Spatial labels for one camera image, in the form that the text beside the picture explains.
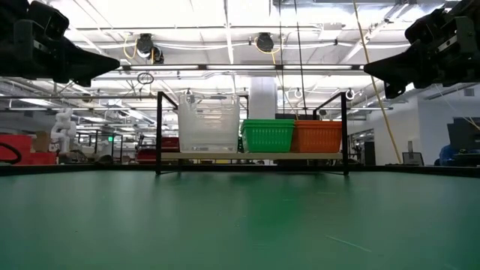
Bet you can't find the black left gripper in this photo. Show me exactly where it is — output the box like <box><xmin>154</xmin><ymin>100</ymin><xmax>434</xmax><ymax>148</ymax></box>
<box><xmin>0</xmin><ymin>18</ymin><xmax>122</xmax><ymax>85</ymax></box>

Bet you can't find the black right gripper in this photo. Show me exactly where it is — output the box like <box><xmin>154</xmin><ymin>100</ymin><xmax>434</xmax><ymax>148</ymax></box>
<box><xmin>363</xmin><ymin>16</ymin><xmax>480</xmax><ymax>89</ymax></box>

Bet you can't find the red plastic basket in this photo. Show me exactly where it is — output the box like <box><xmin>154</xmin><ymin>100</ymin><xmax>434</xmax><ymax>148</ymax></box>
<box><xmin>292</xmin><ymin>122</ymin><xmax>344</xmax><ymax>128</ymax></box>
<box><xmin>290</xmin><ymin>125</ymin><xmax>343</xmax><ymax>154</ymax></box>

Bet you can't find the clear plastic basket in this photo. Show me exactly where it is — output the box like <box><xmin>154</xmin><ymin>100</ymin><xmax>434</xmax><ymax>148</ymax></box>
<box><xmin>178</xmin><ymin>117</ymin><xmax>241</xmax><ymax>153</ymax></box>
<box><xmin>178</xmin><ymin>105</ymin><xmax>241</xmax><ymax>120</ymax></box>
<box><xmin>177</xmin><ymin>93</ymin><xmax>242</xmax><ymax>108</ymax></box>

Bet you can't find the green plastic basket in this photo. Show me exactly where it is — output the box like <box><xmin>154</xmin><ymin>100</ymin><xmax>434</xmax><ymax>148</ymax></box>
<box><xmin>241</xmin><ymin>126</ymin><xmax>295</xmax><ymax>154</ymax></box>
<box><xmin>240</xmin><ymin>118</ymin><xmax>296</xmax><ymax>125</ymax></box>
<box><xmin>241</xmin><ymin>122</ymin><xmax>296</xmax><ymax>129</ymax></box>

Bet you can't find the black narrow cabinet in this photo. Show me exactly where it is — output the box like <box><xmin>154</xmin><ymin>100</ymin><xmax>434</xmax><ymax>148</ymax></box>
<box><xmin>362</xmin><ymin>141</ymin><xmax>377</xmax><ymax>167</ymax></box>

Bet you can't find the small grey monitor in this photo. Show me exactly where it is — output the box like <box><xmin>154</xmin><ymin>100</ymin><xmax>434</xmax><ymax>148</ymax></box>
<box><xmin>401</xmin><ymin>140</ymin><xmax>425</xmax><ymax>167</ymax></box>

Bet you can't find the black monitor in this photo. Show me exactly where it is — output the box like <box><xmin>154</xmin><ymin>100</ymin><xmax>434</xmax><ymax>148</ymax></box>
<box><xmin>445</xmin><ymin>116</ymin><xmax>480</xmax><ymax>152</ymax></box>

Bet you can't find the brown cardboard box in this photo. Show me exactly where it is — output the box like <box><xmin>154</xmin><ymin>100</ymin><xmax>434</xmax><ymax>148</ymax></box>
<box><xmin>31</xmin><ymin>130</ymin><xmax>53</xmax><ymax>153</ymax></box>

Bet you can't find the blue chair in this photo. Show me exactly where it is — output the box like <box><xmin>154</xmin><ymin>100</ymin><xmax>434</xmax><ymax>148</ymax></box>
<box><xmin>434</xmin><ymin>144</ymin><xmax>480</xmax><ymax>168</ymax></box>

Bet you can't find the white square pillar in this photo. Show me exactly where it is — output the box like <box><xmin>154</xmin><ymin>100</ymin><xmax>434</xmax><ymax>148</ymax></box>
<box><xmin>248</xmin><ymin>76</ymin><xmax>279</xmax><ymax>120</ymax></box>

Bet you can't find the green table mat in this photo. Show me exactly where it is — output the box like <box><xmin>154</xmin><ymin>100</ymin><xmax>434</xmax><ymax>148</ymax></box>
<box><xmin>0</xmin><ymin>170</ymin><xmax>480</xmax><ymax>270</ymax></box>

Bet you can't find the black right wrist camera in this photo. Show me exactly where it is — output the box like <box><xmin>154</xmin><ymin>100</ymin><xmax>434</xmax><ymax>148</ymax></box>
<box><xmin>403</xmin><ymin>7</ymin><xmax>457</xmax><ymax>45</ymax></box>

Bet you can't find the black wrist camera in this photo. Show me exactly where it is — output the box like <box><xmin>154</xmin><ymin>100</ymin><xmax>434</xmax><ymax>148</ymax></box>
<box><xmin>403</xmin><ymin>7</ymin><xmax>457</xmax><ymax>45</ymax></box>
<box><xmin>26</xmin><ymin>1</ymin><xmax>71</xmax><ymax>41</ymax></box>

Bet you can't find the yellow hanging cable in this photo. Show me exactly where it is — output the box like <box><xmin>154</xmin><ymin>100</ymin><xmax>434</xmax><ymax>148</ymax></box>
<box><xmin>351</xmin><ymin>0</ymin><xmax>404</xmax><ymax>165</ymax></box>

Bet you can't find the black ceiling cable reel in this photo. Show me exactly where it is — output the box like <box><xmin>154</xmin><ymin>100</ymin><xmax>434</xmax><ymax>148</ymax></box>
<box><xmin>135</xmin><ymin>32</ymin><xmax>165</xmax><ymax>65</ymax></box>
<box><xmin>256</xmin><ymin>32</ymin><xmax>275</xmax><ymax>53</ymax></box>

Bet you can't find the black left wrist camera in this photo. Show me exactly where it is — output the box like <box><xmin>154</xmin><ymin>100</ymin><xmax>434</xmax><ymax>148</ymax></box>
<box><xmin>26</xmin><ymin>1</ymin><xmax>71</xmax><ymax>41</ymax></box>

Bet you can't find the black table frame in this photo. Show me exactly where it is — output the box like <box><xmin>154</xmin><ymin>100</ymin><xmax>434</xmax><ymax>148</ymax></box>
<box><xmin>0</xmin><ymin>163</ymin><xmax>480</xmax><ymax>178</ymax></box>

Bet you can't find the black cable loop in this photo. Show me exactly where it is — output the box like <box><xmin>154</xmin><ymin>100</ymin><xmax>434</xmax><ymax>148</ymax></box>
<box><xmin>0</xmin><ymin>142</ymin><xmax>23</xmax><ymax>166</ymax></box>

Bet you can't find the black hanging cable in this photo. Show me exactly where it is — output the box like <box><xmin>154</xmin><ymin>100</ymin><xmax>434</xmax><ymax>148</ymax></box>
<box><xmin>277</xmin><ymin>0</ymin><xmax>285</xmax><ymax>113</ymax></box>

